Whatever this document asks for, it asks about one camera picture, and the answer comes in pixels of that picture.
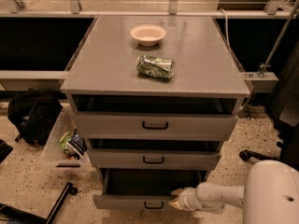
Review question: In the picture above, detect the black office chair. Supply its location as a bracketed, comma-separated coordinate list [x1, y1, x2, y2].
[238, 47, 299, 173]

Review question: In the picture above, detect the white cable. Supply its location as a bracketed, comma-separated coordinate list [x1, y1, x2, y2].
[218, 8, 232, 51]

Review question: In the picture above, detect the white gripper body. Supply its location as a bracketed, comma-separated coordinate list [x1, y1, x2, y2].
[178, 188, 203, 211]

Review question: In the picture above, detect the clear plastic bin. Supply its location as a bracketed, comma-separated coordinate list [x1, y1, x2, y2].
[40, 107, 93, 175]

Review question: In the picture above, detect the black stand base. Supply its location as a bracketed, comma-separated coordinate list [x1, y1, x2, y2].
[0, 182, 78, 224]

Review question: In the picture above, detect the grey top drawer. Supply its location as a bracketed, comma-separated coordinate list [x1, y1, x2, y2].
[74, 112, 237, 141]

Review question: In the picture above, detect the white bowl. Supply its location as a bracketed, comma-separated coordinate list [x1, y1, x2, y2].
[130, 24, 166, 47]

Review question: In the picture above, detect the metal diagonal rod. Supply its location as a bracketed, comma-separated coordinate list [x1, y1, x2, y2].
[254, 0, 299, 78]

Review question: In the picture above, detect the green chip bag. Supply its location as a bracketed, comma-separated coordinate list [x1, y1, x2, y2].
[136, 55, 175, 79]

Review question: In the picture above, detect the grey bottom drawer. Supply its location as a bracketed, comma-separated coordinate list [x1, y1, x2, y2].
[93, 169, 207, 211]

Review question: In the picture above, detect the green snack bag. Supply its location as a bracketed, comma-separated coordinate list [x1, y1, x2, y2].
[58, 132, 71, 155]

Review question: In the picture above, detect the black object at left edge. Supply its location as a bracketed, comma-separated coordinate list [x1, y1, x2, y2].
[0, 140, 13, 163]

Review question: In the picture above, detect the black backpack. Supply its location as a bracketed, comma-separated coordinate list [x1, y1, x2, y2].
[7, 90, 63, 146]

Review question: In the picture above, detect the grey middle drawer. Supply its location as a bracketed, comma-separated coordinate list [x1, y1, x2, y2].
[88, 149, 221, 170]

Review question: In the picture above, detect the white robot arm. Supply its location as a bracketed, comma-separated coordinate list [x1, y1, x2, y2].
[169, 160, 299, 224]

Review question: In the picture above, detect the dark blue snack bag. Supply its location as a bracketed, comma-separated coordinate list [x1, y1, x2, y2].
[67, 130, 87, 157]

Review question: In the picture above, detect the grey drawer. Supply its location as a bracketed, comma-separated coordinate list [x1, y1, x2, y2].
[88, 149, 221, 170]
[93, 169, 207, 211]
[74, 112, 237, 141]

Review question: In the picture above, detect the grey drawer cabinet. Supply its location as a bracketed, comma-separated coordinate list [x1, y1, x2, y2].
[61, 16, 250, 115]

